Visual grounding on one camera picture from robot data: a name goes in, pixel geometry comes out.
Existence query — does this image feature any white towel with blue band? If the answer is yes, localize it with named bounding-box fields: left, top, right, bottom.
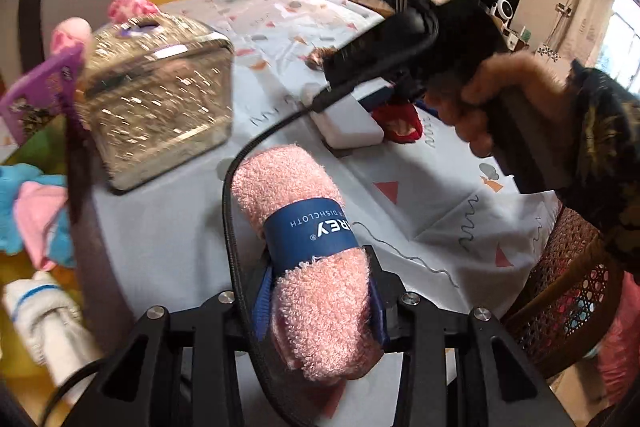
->
left=2, top=271, right=101, bottom=387

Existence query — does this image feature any blue plush bear toy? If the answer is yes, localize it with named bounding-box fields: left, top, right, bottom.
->
left=1, top=164, right=75, bottom=271

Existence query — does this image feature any pink dishcloth roll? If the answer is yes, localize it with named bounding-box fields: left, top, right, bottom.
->
left=232, top=145, right=382, bottom=384

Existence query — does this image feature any person's right hand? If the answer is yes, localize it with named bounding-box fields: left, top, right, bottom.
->
left=424, top=52, right=575, bottom=158

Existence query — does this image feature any wicker chair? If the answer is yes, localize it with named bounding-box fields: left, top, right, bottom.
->
left=501, top=207, right=624, bottom=378

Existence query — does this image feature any gold metal tin tray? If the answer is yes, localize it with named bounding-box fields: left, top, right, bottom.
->
left=1, top=118, right=101, bottom=387

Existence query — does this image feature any brown satin scrunchie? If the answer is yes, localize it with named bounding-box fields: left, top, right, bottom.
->
left=305, top=46, right=337, bottom=70

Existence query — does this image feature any white soap bar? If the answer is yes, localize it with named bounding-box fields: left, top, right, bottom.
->
left=310, top=95, right=384, bottom=150

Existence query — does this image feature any patterned white tablecloth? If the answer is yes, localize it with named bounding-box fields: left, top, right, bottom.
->
left=92, top=0, right=559, bottom=313

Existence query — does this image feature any ornate silver tissue box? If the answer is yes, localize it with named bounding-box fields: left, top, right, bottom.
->
left=74, top=13, right=234, bottom=192

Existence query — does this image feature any purple snack box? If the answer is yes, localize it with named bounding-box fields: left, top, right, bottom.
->
left=1, top=43, right=84, bottom=145

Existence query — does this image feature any pink spotted plush toy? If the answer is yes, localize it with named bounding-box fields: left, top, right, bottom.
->
left=49, top=0, right=160, bottom=55

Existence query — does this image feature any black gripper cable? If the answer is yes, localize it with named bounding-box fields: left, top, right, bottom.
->
left=39, top=76, right=396, bottom=427

